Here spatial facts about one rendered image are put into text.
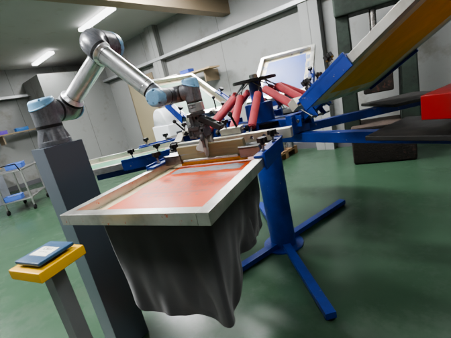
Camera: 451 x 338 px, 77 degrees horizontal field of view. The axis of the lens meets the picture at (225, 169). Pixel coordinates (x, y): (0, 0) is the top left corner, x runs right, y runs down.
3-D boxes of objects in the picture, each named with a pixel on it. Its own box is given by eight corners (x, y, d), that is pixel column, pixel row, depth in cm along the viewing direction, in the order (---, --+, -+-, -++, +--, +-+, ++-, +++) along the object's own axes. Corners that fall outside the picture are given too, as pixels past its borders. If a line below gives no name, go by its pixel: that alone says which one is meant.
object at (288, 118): (310, 137, 158) (307, 116, 155) (190, 153, 192) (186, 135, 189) (324, 115, 228) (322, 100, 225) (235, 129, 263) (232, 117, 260)
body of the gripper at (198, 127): (198, 137, 140) (192, 113, 137) (213, 135, 136) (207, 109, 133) (190, 141, 133) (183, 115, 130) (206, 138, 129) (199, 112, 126)
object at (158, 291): (234, 331, 93) (204, 212, 82) (131, 312, 113) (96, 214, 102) (237, 323, 96) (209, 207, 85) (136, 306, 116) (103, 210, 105)
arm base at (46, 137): (34, 149, 141) (27, 129, 138) (66, 141, 152) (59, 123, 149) (45, 147, 131) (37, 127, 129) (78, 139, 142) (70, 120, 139)
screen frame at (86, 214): (211, 226, 72) (207, 212, 71) (62, 224, 98) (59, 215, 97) (281, 147, 140) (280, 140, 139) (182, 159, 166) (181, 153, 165)
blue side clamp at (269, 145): (267, 169, 113) (264, 152, 112) (256, 170, 116) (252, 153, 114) (284, 149, 139) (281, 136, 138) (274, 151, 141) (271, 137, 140)
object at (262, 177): (305, 259, 207) (273, 68, 174) (253, 256, 225) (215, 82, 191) (312, 231, 242) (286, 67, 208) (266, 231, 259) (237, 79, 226)
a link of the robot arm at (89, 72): (40, 110, 145) (92, 21, 124) (64, 107, 159) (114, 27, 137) (58, 127, 146) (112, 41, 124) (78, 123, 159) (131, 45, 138)
